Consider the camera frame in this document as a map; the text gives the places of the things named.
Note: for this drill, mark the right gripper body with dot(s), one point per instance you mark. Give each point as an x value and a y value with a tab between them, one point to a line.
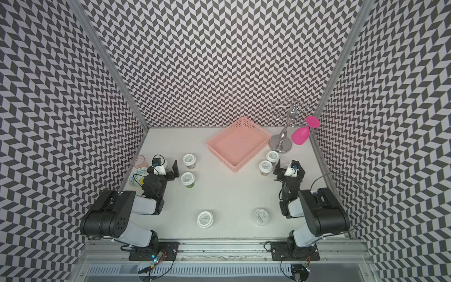
280	170

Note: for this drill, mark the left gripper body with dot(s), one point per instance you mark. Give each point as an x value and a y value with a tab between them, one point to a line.
170	176

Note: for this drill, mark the green label yogurt cup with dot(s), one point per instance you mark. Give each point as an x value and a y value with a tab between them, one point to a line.
188	179

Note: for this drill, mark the red label yogurt cup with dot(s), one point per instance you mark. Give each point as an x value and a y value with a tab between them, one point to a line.
189	160

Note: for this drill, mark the beige label yogurt cup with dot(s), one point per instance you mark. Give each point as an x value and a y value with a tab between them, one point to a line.
265	167

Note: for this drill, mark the pink plastic basket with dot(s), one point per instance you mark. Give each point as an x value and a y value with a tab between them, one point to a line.
237	144

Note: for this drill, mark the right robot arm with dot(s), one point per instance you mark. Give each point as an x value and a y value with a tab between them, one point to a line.
323	214

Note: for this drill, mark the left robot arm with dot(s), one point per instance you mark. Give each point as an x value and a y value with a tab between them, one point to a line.
109	216

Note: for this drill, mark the yogurt cup near stand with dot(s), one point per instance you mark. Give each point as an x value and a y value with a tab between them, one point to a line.
272	156

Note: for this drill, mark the white lid yogurt cup front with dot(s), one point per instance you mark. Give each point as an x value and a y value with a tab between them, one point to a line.
205	219

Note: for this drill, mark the clear lid yogurt cup front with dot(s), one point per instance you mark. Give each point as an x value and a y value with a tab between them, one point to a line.
261	217

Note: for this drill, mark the silver metal cup stand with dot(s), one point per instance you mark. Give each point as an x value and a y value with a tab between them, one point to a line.
281	143

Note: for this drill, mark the magenta plastic wine glass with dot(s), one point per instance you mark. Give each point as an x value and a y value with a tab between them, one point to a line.
301	135

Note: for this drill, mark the patterned round plate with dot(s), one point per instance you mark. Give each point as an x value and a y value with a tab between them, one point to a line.
136	178

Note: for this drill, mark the clear pink glass cup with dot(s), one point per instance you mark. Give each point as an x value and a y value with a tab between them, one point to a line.
139	161

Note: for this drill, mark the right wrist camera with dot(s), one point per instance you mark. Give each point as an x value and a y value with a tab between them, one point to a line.
293	169

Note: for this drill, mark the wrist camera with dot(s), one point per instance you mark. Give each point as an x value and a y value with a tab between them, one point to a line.
159	165
293	169

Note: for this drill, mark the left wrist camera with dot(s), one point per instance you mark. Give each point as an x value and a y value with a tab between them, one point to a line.
159	165

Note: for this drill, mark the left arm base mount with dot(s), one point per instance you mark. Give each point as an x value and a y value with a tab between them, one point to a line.
149	254

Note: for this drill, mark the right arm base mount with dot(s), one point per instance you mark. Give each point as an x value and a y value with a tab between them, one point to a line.
290	251

